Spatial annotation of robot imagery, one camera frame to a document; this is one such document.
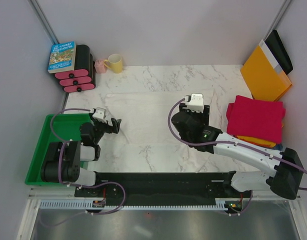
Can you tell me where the black folder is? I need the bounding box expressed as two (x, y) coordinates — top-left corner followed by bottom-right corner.
(264, 29), (293, 75)

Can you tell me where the yellow mug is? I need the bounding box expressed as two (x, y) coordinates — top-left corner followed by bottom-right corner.
(103, 53), (123, 74)

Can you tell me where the white t shirt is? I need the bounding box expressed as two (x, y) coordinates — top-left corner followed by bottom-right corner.
(102, 92), (222, 173)

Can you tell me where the white cable duct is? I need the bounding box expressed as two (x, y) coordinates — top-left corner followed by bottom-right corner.
(38, 198), (230, 211)

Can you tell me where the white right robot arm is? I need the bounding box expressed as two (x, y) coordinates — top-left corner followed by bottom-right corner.
(167, 102), (304, 200)

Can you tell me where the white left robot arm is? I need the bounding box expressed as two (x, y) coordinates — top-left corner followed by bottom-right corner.
(40, 118), (122, 197)

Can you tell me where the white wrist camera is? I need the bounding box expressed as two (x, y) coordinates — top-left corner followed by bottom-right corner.
(89, 107), (108, 123)
(184, 93), (204, 113)

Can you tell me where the orange folded t shirt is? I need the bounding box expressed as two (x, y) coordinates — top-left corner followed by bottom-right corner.
(235, 123), (284, 148)

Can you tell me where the red folded t shirt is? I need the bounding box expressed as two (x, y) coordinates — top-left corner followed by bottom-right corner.
(226, 95), (286, 144)

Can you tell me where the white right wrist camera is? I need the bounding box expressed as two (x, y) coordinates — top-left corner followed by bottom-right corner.
(184, 93), (204, 113)

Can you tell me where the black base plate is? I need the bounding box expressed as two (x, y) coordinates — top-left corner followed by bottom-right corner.
(74, 171), (251, 205)

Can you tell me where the blue treehouse book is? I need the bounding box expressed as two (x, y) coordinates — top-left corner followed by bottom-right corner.
(47, 41), (76, 74)

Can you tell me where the black pink drawer organizer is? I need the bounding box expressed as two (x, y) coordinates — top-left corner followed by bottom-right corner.
(54, 44), (96, 93)

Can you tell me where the small pink container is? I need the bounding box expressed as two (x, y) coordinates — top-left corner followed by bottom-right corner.
(94, 59), (107, 74)

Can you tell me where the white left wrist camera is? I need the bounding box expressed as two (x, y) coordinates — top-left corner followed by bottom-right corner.
(89, 107), (108, 123)

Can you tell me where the blue folded t shirt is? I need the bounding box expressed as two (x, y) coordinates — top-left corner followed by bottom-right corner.
(272, 143), (284, 151)

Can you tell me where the green plastic tray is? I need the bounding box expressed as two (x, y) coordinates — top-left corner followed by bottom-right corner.
(25, 113), (91, 186)

